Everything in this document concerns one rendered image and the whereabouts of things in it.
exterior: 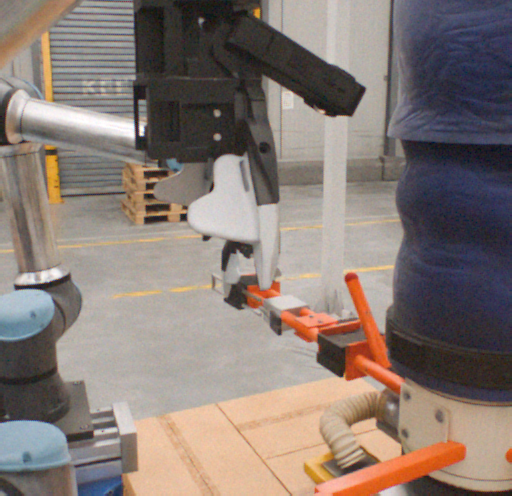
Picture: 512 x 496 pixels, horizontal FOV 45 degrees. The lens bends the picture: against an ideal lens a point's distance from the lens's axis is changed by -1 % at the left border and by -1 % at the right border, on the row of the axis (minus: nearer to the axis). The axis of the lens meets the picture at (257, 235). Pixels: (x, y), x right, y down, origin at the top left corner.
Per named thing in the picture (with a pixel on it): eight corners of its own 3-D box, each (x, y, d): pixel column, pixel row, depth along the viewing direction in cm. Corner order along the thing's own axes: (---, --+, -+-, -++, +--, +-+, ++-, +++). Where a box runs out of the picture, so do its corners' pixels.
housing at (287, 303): (310, 326, 117) (310, 304, 116) (279, 333, 114) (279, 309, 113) (291, 315, 123) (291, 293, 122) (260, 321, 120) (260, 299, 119)
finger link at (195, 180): (146, 219, 55) (155, 137, 48) (211, 214, 57) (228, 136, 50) (152, 245, 53) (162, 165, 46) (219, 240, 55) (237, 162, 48)
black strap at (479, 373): (622, 363, 71) (627, 330, 70) (479, 411, 61) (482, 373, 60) (473, 306, 91) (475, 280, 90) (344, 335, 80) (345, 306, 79)
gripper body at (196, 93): (134, 159, 47) (128, -8, 45) (241, 155, 50) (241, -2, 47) (152, 170, 40) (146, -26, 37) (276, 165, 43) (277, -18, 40)
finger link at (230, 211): (194, 298, 39) (172, 171, 43) (281, 288, 41) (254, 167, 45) (204, 282, 37) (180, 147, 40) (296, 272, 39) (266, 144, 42)
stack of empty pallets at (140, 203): (217, 219, 820) (215, 119, 790) (133, 225, 784) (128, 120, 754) (193, 203, 938) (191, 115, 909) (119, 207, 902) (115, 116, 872)
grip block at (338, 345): (393, 369, 99) (395, 335, 97) (343, 383, 94) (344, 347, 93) (361, 351, 106) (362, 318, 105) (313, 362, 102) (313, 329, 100)
